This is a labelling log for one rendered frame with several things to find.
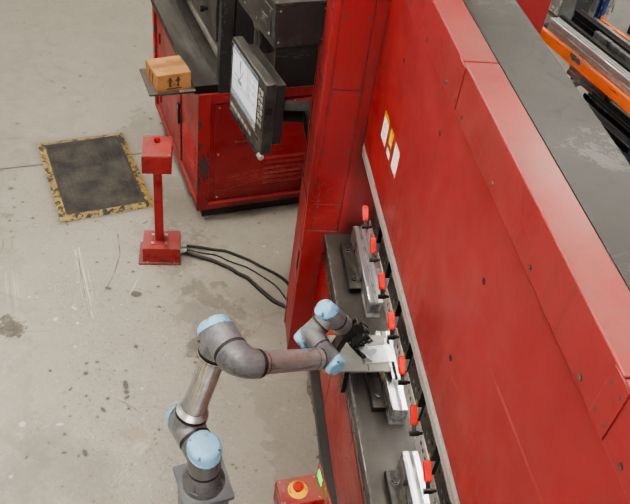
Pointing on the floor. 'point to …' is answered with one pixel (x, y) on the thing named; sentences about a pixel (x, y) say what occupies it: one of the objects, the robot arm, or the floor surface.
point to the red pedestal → (162, 163)
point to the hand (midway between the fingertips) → (366, 353)
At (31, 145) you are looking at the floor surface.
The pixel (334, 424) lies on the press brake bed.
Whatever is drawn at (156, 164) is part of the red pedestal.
